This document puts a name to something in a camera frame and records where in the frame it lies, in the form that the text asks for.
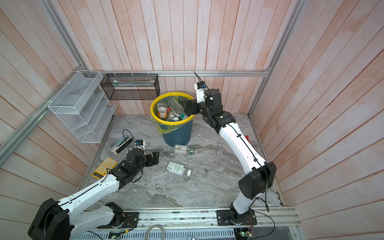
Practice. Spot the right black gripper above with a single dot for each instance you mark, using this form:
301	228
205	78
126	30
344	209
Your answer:
188	108

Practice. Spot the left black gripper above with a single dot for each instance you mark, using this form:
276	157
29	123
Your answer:
156	158

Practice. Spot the red label clear bottle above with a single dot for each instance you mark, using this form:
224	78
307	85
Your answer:
172	116

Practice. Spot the green cap clear bottle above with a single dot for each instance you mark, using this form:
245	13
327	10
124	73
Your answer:
174	105

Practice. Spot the orange label clear bottle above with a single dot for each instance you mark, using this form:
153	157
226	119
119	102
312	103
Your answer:
162	108

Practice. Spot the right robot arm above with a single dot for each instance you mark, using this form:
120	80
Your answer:
259	175

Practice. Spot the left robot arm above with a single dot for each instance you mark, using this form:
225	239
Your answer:
67	217

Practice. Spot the teal bin with yellow rim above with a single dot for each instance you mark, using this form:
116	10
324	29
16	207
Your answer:
173	132

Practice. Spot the yellow-green plastic bin liner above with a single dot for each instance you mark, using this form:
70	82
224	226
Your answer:
166	127

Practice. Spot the white label square bottle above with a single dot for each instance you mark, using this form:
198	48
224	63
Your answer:
178	169

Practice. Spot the blue and white stapler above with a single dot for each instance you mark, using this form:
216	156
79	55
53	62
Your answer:
121	145

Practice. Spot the yellow keypad calculator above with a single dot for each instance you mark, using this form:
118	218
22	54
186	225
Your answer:
102	170

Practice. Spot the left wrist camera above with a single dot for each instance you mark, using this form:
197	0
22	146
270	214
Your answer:
140	144

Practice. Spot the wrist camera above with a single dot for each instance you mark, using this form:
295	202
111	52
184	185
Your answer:
200	91
140	144

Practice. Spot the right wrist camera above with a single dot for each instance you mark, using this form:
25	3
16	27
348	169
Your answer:
200	91

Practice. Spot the horizontal aluminium wall rail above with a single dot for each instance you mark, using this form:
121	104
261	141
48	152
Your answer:
190	73

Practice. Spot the black wire mesh basket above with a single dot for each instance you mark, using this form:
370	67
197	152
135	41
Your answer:
131	86

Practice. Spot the white wire mesh shelf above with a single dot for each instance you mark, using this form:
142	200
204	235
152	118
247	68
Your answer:
84	111

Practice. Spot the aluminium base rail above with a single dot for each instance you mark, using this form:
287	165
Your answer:
201	224

